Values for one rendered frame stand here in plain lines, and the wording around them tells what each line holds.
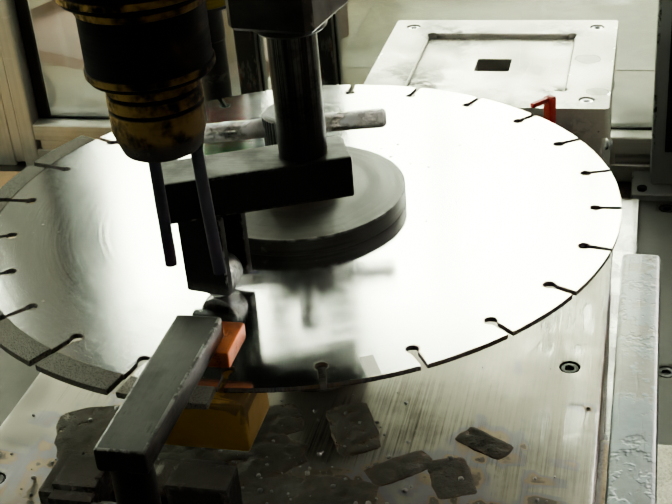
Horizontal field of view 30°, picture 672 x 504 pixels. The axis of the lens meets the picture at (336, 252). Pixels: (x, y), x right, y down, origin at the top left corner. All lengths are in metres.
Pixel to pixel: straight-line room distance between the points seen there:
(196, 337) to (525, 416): 0.22
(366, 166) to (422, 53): 0.34
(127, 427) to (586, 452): 0.26
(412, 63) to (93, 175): 0.33
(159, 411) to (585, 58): 0.58
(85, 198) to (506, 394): 0.25
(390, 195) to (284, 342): 0.13
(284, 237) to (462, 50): 0.42
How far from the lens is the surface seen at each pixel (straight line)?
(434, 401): 0.67
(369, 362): 0.53
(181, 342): 0.50
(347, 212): 0.63
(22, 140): 1.26
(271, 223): 0.62
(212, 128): 0.64
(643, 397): 0.43
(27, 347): 0.58
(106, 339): 0.57
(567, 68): 0.96
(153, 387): 0.48
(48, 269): 0.64
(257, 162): 0.56
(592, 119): 0.88
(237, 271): 0.58
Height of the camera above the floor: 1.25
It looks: 29 degrees down
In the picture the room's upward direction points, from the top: 5 degrees counter-clockwise
